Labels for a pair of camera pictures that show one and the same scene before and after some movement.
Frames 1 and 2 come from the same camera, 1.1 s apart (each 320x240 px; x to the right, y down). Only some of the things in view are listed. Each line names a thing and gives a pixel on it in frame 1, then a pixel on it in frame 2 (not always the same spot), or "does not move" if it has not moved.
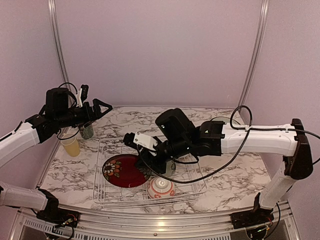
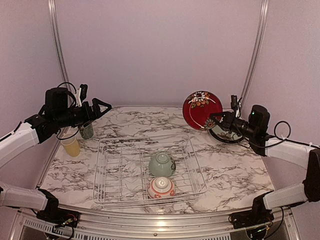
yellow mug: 71,145 does not move
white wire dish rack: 190,185 does not move
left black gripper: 90,116 does not move
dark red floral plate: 121,170 to 197,108
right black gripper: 145,156 to 227,120
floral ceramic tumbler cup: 87,132 does not move
